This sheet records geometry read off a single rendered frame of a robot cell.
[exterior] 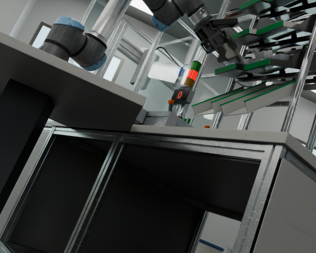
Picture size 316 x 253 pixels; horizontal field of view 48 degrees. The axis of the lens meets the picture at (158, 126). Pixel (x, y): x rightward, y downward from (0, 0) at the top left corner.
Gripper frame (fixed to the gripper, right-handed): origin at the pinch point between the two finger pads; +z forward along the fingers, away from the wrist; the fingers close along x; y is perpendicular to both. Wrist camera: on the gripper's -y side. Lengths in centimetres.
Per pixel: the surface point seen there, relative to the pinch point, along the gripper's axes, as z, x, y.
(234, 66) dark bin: 0.6, 4.9, 5.4
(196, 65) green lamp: -3, -49, -10
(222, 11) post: -16, -54, -46
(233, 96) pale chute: 8.8, 5.8, 14.0
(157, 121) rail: -0.3, -10.8, 38.3
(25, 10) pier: -174, -389, -27
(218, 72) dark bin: -0.1, -5.1, 6.9
